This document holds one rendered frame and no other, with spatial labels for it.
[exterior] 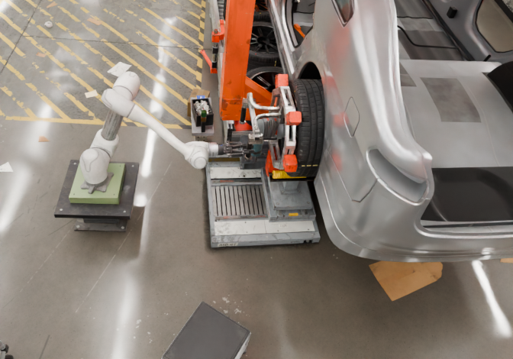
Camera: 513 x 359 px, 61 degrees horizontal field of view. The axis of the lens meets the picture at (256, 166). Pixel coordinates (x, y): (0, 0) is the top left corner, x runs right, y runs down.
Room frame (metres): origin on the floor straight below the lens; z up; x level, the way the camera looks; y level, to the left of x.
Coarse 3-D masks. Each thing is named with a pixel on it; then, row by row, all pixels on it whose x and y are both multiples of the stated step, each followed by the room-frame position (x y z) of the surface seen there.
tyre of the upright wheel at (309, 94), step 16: (304, 80) 2.36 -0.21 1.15; (320, 80) 2.40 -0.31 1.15; (304, 96) 2.17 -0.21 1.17; (320, 96) 2.20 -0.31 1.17; (304, 112) 2.06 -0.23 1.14; (320, 112) 2.09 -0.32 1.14; (304, 128) 1.99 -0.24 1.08; (320, 128) 2.01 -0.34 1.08; (304, 144) 1.93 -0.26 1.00; (320, 144) 1.96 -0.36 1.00; (304, 160) 1.90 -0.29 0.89; (320, 160) 1.94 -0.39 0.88
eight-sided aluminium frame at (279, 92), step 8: (280, 88) 2.28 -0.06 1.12; (288, 88) 2.29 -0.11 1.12; (272, 96) 2.44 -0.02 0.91; (280, 96) 2.43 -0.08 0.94; (288, 96) 2.23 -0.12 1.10; (272, 104) 2.41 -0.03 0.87; (272, 112) 2.42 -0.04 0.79; (288, 128) 2.01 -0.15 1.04; (288, 136) 1.97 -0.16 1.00; (272, 144) 2.26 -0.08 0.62; (288, 144) 1.94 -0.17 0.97; (272, 152) 2.19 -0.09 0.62; (272, 160) 2.14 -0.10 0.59; (280, 160) 1.97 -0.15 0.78; (280, 168) 1.93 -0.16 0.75
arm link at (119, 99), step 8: (120, 88) 1.96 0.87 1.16; (104, 96) 1.87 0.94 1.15; (112, 96) 1.88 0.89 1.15; (120, 96) 1.90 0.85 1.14; (128, 96) 1.93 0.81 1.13; (112, 104) 1.85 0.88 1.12; (120, 104) 1.86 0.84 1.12; (128, 104) 1.88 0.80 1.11; (120, 112) 1.84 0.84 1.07; (128, 112) 1.85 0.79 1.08
